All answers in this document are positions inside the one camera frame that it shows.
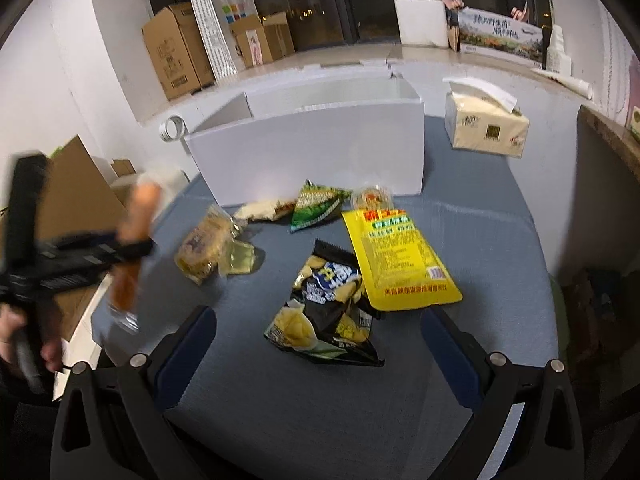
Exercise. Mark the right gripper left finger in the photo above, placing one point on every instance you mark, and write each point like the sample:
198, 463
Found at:
178, 355

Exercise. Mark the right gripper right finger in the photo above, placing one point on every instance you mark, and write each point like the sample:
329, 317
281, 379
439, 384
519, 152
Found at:
458, 355

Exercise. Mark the yellow green-pea snack bag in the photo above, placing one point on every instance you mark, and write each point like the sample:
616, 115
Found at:
401, 272

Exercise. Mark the round cookie pack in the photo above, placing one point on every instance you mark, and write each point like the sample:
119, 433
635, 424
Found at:
200, 252

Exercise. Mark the black potato chips bag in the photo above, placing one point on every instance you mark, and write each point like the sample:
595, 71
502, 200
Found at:
328, 316

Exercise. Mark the beige bread snack pack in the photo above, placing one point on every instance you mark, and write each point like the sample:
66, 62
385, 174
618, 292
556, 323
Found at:
265, 210

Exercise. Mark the green triangular snack packet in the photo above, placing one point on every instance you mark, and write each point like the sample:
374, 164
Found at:
317, 204

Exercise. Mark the left hand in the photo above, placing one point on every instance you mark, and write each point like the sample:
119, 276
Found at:
42, 331

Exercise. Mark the flat cardboard sheet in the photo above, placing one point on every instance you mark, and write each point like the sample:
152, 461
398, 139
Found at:
77, 197

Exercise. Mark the clear jelly pouch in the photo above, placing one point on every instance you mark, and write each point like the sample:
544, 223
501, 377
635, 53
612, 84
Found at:
238, 258

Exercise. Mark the blue grey table cloth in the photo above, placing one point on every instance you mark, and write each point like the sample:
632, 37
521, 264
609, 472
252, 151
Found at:
304, 378

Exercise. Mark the dark wooden side table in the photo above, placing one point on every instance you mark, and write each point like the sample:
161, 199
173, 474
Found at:
607, 193

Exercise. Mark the round jelly cup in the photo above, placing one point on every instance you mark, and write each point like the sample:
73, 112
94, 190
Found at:
372, 197

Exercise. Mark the white tape roll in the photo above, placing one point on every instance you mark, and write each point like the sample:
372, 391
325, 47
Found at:
172, 129

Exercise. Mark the tissue pack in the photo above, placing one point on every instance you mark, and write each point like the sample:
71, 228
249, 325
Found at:
481, 117

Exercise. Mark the white storage box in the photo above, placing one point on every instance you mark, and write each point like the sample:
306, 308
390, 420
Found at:
340, 132

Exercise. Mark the large cardboard box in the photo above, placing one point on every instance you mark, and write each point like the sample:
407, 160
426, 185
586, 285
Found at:
177, 52

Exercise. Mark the small cardboard box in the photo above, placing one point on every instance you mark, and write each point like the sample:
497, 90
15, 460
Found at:
263, 42

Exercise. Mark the white dotted paper bag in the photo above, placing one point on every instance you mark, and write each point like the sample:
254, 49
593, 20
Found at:
214, 19

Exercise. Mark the printed landscape carton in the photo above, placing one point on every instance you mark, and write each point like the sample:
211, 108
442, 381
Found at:
495, 35

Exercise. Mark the white foam box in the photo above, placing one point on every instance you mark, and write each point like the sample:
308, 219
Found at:
422, 23

